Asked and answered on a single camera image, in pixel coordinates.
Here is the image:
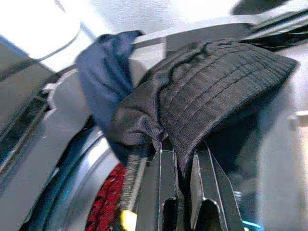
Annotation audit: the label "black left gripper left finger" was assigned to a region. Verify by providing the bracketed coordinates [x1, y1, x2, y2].
[137, 141, 183, 231]

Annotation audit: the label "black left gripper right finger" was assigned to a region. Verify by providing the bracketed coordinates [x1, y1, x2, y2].
[190, 144, 244, 231]

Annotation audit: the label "black shorts with ribbed waistband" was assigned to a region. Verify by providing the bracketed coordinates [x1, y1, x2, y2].
[107, 38, 300, 183]

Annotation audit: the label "navy blue garment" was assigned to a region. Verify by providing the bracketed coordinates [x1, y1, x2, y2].
[76, 30, 145, 135]

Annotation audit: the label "silver top-load washing machine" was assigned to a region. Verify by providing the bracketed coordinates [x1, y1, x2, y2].
[0, 14, 308, 231]

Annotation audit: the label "small yellow tag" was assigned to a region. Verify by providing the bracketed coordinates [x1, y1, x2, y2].
[120, 209, 138, 231]

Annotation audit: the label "red patterned garment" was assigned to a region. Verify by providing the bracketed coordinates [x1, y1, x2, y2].
[85, 163, 130, 231]

